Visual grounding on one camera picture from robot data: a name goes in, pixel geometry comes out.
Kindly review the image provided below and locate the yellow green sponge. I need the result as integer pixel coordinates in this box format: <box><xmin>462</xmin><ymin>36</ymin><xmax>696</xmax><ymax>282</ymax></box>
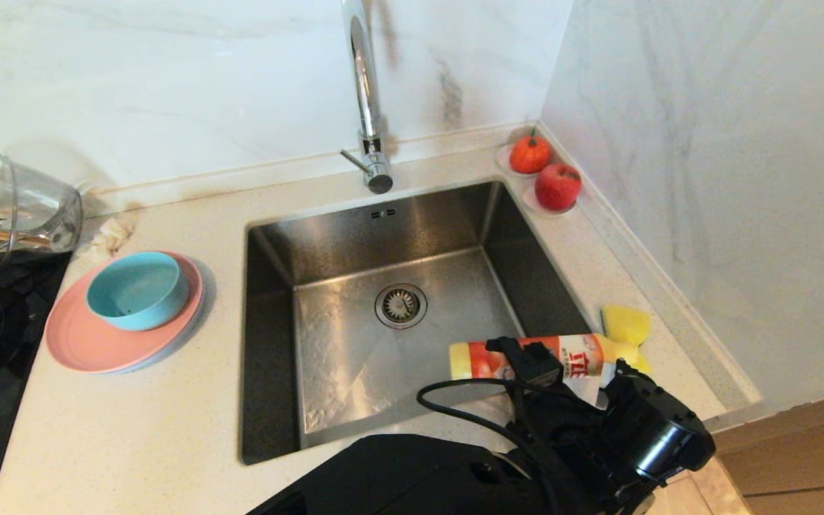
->
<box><xmin>602</xmin><ymin>305</ymin><xmax>653</xmax><ymax>374</ymax></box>

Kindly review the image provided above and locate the grey plate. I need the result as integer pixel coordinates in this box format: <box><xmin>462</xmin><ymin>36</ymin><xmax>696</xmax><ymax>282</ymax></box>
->
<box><xmin>117</xmin><ymin>259</ymin><xmax>217</xmax><ymax>376</ymax></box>

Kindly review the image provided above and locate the pink plate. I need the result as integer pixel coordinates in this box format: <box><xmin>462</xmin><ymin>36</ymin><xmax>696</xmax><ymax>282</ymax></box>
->
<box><xmin>45</xmin><ymin>252</ymin><xmax>205</xmax><ymax>375</ymax></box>

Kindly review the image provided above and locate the orange toy pumpkin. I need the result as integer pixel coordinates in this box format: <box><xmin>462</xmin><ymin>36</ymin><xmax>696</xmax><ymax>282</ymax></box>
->
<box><xmin>510</xmin><ymin>130</ymin><xmax>553</xmax><ymax>175</ymax></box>

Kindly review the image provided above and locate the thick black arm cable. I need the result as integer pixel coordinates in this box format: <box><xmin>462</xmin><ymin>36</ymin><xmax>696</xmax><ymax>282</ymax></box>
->
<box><xmin>417</xmin><ymin>378</ymin><xmax>564</xmax><ymax>515</ymax></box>

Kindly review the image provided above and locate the small white dish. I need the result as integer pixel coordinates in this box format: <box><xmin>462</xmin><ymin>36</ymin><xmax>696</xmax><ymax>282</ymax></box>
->
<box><xmin>521</xmin><ymin>177</ymin><xmax>577</xmax><ymax>217</ymax></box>
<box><xmin>496</xmin><ymin>143</ymin><xmax>552</xmax><ymax>178</ymax></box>

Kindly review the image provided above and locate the clear glass jug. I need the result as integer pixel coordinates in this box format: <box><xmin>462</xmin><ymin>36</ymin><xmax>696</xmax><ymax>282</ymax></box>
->
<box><xmin>0</xmin><ymin>154</ymin><xmax>84</xmax><ymax>266</ymax></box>

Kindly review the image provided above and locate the wooden cabinet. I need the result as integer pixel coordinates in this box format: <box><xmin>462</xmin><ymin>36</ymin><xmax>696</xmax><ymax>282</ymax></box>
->
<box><xmin>669</xmin><ymin>386</ymin><xmax>824</xmax><ymax>515</ymax></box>

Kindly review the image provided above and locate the chrome faucet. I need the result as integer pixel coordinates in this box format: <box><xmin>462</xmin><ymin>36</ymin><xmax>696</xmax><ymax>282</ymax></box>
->
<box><xmin>340</xmin><ymin>0</ymin><xmax>395</xmax><ymax>195</ymax></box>

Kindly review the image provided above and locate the red toy apple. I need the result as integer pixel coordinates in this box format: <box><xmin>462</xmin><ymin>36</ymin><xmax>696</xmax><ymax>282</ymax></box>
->
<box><xmin>535</xmin><ymin>163</ymin><xmax>584</xmax><ymax>212</ymax></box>

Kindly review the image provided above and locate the metal drain strainer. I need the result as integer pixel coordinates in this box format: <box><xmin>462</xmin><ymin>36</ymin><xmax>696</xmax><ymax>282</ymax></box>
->
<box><xmin>375</xmin><ymin>283</ymin><xmax>428</xmax><ymax>330</ymax></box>

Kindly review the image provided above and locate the orange dish soap bottle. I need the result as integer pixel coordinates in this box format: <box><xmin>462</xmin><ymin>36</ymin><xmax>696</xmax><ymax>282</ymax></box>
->
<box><xmin>449</xmin><ymin>333</ymin><xmax>652</xmax><ymax>407</ymax></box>

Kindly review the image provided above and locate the stainless steel sink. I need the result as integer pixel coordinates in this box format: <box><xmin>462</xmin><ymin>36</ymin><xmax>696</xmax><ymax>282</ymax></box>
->
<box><xmin>240</xmin><ymin>180</ymin><xmax>609</xmax><ymax>467</ymax></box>

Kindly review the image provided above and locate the blue bowl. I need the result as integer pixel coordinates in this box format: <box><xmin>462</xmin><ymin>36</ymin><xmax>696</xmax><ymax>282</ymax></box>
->
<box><xmin>87</xmin><ymin>252</ymin><xmax>190</xmax><ymax>332</ymax></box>

